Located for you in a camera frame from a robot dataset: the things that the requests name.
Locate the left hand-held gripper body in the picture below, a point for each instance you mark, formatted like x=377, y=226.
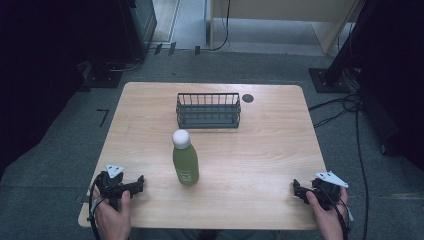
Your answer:
x=111, y=185

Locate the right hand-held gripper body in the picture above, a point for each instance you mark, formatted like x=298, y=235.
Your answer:
x=326, y=194

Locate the green bottle with white cap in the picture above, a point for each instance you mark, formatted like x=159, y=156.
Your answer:
x=185, y=165

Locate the person's right hand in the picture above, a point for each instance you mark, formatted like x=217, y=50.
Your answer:
x=328, y=223

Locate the person's left hand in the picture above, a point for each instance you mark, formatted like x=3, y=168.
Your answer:
x=111, y=221

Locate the person's grey trousers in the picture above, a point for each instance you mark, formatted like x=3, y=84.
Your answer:
x=173, y=234

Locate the dark round table grommet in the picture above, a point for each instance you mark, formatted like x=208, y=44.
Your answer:
x=247, y=98

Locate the black metal stand with base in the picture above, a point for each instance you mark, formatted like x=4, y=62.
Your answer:
x=333, y=78

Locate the short black floor tape strip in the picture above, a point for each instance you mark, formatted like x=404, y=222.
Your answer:
x=172, y=48
x=197, y=50
x=158, y=49

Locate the dark equipment cabinet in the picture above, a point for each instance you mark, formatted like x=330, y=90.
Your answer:
x=141, y=23

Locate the light wooden cabinet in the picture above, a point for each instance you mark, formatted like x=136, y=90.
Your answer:
x=283, y=8

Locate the black floor base plate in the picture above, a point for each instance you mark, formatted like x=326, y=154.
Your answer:
x=103, y=80

